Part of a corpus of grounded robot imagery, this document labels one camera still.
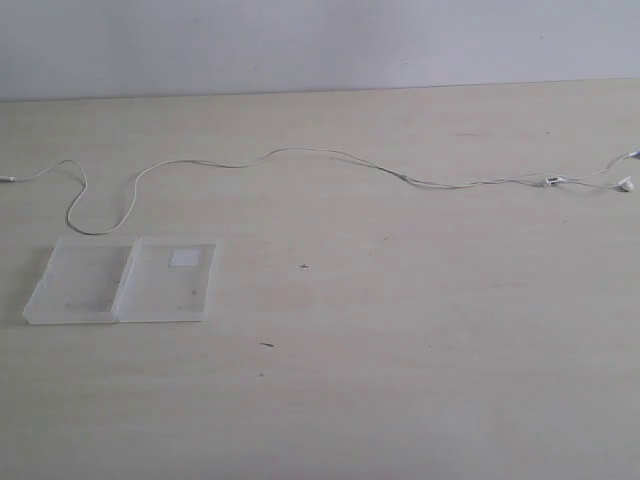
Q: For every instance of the translucent plastic storage case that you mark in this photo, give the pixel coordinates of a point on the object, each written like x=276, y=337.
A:
x=125, y=280

